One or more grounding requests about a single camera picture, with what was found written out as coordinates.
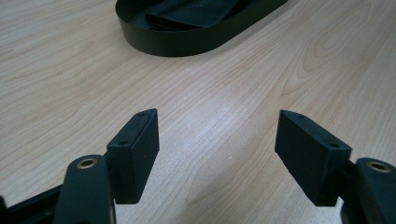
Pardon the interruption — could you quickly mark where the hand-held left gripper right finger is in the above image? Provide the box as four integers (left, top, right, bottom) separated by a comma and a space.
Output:
274, 108, 353, 207

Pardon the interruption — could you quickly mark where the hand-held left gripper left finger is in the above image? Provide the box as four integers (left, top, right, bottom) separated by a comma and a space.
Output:
106, 107, 161, 205

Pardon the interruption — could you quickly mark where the black key rack with tray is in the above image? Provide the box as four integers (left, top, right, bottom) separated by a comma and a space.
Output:
115, 0, 290, 58

